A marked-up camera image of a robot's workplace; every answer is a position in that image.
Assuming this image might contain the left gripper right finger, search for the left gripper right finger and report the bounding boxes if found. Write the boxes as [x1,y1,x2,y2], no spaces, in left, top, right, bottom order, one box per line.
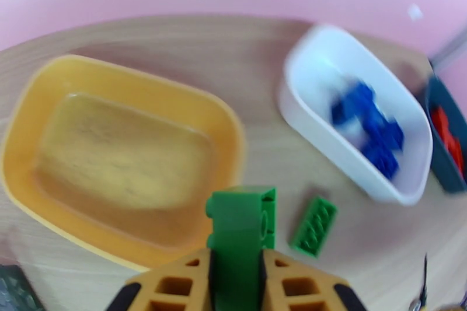
[259,249,370,311]

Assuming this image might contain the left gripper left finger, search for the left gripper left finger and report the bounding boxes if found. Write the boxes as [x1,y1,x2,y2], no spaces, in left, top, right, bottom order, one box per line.
[106,247,216,311]

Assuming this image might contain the green two-by-four lego brick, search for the green two-by-four lego brick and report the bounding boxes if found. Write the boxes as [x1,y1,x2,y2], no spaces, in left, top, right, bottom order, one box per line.
[290,195,339,259]

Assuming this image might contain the blue lego brick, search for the blue lego brick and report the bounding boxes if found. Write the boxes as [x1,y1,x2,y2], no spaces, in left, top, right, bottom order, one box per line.
[364,145,400,181]
[330,80,377,128]
[359,113,405,154]

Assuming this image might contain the yellow plastic container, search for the yellow plastic container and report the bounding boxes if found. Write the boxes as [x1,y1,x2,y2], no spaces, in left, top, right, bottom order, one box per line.
[0,54,247,272]

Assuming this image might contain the dark teal plastic container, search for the dark teal plastic container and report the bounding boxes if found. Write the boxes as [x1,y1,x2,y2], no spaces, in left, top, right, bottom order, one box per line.
[423,74,467,194]

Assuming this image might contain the white plastic container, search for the white plastic container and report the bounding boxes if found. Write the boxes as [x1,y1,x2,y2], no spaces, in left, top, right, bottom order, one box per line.
[278,24,434,207]

